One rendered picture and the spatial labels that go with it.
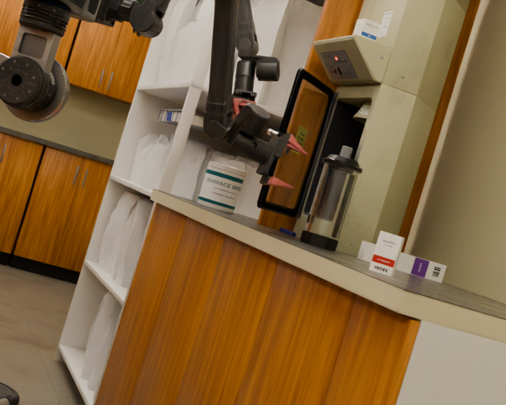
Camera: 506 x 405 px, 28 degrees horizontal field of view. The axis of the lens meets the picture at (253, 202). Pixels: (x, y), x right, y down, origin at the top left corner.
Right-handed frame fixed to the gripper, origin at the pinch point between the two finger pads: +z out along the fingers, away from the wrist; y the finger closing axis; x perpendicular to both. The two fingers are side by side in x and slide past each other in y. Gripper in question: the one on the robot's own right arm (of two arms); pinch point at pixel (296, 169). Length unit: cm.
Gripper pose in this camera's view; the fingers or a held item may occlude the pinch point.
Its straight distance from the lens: 264.6
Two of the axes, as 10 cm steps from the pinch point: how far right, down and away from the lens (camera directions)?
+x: -3.4, 0.0, 9.4
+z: 8.5, 4.2, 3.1
